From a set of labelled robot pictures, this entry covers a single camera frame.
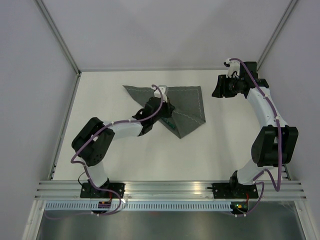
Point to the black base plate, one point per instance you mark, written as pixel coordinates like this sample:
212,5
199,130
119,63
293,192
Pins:
226,190
111,190

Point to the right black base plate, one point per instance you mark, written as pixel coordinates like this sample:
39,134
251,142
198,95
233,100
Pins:
226,190

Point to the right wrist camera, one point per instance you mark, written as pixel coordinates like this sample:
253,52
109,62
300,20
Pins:
233,68

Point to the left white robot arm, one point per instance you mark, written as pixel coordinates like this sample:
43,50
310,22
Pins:
93,141

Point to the left aluminium frame post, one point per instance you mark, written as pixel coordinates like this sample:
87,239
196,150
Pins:
57,35

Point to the aluminium frame post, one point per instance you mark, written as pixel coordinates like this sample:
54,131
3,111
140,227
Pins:
277,31
57,35

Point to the grey cloth napkin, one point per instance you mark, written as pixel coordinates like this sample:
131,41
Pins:
188,115

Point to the metal fork with green handle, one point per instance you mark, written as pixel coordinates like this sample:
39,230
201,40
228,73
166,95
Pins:
167,122

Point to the right aluminium frame post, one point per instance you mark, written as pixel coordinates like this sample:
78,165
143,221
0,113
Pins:
277,31

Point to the white slotted cable duct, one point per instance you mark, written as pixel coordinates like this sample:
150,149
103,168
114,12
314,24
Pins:
223,206

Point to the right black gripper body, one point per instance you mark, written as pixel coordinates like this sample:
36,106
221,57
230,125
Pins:
234,86

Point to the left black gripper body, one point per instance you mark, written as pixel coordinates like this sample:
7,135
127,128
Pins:
156,117

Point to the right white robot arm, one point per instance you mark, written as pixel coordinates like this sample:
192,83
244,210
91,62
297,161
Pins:
275,143

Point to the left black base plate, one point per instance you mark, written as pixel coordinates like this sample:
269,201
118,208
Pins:
111,190

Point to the aluminium mounting rail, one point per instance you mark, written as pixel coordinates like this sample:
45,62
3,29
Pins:
291,190

